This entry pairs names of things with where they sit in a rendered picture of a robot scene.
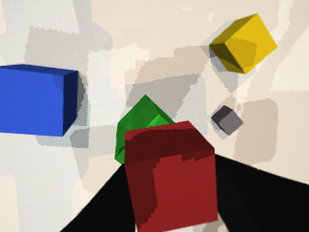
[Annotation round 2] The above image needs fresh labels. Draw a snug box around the green block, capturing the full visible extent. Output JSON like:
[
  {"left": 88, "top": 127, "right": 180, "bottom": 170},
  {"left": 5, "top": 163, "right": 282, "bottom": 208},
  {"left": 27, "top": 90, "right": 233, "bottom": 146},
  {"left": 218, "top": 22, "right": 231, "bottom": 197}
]
[
  {"left": 116, "top": 95, "right": 151, "bottom": 137},
  {"left": 114, "top": 101, "right": 174, "bottom": 164}
]

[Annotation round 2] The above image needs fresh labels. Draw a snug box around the yellow cube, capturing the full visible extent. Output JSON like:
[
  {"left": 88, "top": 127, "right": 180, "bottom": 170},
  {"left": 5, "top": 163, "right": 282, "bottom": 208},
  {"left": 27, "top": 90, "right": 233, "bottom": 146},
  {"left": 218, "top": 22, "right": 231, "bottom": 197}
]
[{"left": 209, "top": 13, "right": 278, "bottom": 74}]

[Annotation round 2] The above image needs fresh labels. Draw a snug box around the blue block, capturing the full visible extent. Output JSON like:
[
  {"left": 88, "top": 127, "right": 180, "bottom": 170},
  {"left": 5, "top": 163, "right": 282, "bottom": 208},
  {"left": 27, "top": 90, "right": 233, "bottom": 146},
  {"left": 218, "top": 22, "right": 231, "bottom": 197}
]
[{"left": 0, "top": 64, "right": 78, "bottom": 137}]

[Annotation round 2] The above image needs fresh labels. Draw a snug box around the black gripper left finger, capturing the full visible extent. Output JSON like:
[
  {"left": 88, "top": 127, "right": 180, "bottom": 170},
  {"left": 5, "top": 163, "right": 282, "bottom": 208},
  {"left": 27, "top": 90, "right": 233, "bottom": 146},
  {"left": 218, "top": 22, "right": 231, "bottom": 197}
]
[{"left": 60, "top": 163, "right": 135, "bottom": 232}]

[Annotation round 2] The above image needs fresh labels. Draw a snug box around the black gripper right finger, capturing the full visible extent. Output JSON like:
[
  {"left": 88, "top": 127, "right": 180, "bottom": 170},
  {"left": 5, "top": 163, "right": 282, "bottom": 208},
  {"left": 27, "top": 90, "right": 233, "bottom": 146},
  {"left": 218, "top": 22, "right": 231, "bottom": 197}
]
[{"left": 215, "top": 154, "right": 309, "bottom": 232}]

